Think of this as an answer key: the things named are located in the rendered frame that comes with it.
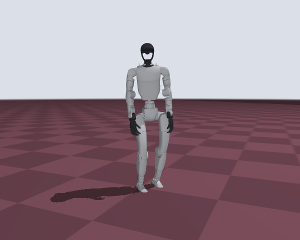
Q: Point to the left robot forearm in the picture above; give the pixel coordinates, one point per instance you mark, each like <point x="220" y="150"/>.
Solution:
<point x="168" y="103"/>

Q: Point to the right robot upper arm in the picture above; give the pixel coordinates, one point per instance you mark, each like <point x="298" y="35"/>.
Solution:
<point x="130" y="82"/>

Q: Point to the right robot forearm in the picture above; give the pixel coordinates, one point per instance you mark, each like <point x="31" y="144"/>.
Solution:
<point x="130" y="104"/>

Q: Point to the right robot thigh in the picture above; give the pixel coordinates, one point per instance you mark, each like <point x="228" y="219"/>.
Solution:
<point x="141" y="138"/>

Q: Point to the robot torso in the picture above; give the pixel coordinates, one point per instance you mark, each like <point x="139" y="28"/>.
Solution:
<point x="148" y="84"/>

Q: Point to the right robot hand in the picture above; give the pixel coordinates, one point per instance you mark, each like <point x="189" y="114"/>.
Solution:
<point x="134" y="125"/>

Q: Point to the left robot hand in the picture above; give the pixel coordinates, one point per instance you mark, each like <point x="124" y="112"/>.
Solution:
<point x="170" y="121"/>

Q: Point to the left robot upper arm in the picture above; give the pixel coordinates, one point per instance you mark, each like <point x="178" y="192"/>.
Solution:
<point x="166" y="80"/>

